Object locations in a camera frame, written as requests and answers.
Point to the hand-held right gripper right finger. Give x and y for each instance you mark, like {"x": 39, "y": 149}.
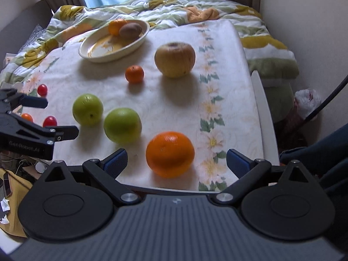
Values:
{"x": 238, "y": 163}

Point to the small pale box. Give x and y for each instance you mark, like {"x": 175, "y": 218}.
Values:
{"x": 9, "y": 59}

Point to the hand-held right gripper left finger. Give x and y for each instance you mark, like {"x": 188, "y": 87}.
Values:
{"x": 115, "y": 163}

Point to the brown kiwi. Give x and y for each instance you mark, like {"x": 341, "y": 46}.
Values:
{"x": 131, "y": 30}

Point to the orange cherry tomato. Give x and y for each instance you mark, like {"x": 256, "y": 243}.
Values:
{"x": 27, "y": 117}

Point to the cream oval bowl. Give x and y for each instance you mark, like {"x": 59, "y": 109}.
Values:
{"x": 100, "y": 49}

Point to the striped floral blanket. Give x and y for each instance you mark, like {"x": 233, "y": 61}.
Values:
{"x": 168, "y": 12}

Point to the red cherry tomato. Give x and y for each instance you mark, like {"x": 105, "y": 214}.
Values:
{"x": 50, "y": 120}
{"x": 42, "y": 90}

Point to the yellow bag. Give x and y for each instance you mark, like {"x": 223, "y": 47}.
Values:
{"x": 19, "y": 185}

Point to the yellow apple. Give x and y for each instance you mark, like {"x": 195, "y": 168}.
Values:
{"x": 174, "y": 59}

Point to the white table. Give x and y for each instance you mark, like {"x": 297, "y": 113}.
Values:
{"x": 265, "y": 114}

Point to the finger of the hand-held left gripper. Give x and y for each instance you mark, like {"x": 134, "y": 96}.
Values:
{"x": 66, "y": 132}
{"x": 35, "y": 102}

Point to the person's dark trouser leg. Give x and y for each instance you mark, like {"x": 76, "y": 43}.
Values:
{"x": 326, "y": 146}

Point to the grey headboard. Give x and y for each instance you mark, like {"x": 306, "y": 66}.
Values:
{"x": 21, "y": 19}

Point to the large orange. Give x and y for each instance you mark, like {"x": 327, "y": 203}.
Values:
{"x": 170, "y": 155}

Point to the white plastic bag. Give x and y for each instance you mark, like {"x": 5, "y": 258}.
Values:
{"x": 307, "y": 100}

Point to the green apple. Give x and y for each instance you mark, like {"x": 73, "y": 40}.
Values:
{"x": 87, "y": 110}
{"x": 122, "y": 126}

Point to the small mandarin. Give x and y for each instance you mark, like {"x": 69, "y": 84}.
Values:
{"x": 134, "y": 74}

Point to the grey patterned pillow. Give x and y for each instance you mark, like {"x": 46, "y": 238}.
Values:
{"x": 35, "y": 34}

